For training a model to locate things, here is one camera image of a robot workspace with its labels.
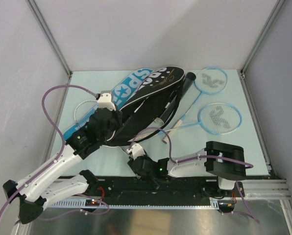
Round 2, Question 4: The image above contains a blue racket cover bag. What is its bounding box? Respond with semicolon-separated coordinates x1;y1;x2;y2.
59;68;153;140

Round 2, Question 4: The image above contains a blue racket far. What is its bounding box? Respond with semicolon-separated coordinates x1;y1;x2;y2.
161;67;228;144

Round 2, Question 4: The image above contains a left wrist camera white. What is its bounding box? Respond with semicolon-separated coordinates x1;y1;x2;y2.
97;91;117;111

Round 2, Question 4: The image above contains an aluminium frame post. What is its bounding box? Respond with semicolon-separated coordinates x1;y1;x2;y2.
240;0;288;75
25;0;73;78

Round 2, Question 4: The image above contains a black shuttlecock tube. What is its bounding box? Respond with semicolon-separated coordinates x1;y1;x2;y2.
154;72;196;126

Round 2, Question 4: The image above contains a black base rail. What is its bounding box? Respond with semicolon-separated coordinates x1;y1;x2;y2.
62;171;237;209

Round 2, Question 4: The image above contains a right aluminium frame post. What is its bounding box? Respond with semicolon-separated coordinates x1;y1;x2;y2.
240;0;288;75

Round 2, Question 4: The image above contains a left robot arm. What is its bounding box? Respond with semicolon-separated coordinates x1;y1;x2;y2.
2;107;122;224

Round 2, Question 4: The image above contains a white racket black grip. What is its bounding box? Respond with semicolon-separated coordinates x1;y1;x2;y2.
73;99;97;126

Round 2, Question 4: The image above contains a left aluminium frame post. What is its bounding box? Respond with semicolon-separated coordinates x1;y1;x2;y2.
25;0;73;78

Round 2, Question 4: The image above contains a black racket cover bag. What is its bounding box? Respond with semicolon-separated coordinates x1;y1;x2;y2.
106;66;185;147

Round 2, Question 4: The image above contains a blue racket near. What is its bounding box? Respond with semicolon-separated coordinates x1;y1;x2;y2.
168;103;242;135

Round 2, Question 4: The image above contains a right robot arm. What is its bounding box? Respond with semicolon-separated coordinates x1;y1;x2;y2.
126;141;253;196

